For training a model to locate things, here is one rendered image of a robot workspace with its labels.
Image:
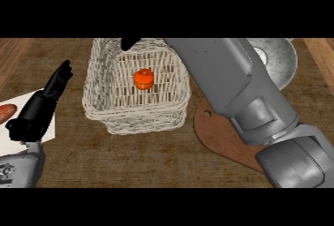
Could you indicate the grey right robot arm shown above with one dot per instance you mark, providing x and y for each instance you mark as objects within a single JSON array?
[{"x": 243, "y": 100}]

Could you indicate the brown wooden cutting board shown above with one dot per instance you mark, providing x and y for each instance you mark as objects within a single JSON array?
[{"x": 220, "y": 135}]

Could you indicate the white wicker basket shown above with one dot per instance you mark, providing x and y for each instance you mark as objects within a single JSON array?
[{"x": 131, "y": 111}]

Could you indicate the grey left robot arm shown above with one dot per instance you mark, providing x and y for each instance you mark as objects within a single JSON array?
[{"x": 20, "y": 170}]

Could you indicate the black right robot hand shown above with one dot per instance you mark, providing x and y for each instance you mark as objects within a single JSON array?
[{"x": 129, "y": 43}]

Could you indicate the grey metal bowl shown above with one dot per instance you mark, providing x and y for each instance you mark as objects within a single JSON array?
[{"x": 280, "y": 61}]

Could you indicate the orange squash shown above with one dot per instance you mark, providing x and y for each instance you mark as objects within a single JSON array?
[{"x": 144, "y": 79}]

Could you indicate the white plate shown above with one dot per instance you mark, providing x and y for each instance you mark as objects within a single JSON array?
[{"x": 11, "y": 138}]

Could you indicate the red-brown sausage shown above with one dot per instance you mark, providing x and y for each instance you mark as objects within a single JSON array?
[{"x": 7, "y": 112}]

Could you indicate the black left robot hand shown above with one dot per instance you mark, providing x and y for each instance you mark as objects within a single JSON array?
[{"x": 39, "y": 107}]

